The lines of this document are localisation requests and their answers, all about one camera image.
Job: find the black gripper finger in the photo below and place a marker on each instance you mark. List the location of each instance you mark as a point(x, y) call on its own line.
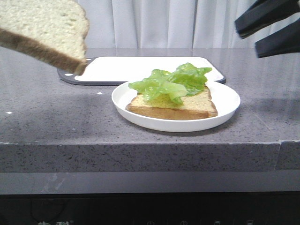
point(264, 13)
point(286, 40)

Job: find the green lettuce leaf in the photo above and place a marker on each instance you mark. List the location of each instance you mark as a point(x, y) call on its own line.
point(186, 81)

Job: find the bread slice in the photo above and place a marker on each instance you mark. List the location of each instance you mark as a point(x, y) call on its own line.
point(199, 106)
point(52, 31)

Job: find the white round plate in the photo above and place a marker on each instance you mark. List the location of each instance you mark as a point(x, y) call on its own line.
point(225, 99)

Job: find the grey curtain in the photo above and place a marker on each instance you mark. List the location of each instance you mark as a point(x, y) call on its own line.
point(170, 24)

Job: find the black appliance front panel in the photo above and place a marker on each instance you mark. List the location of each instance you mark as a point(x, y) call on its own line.
point(245, 208)

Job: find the white black cutting board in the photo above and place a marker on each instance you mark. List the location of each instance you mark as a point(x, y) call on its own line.
point(115, 70)

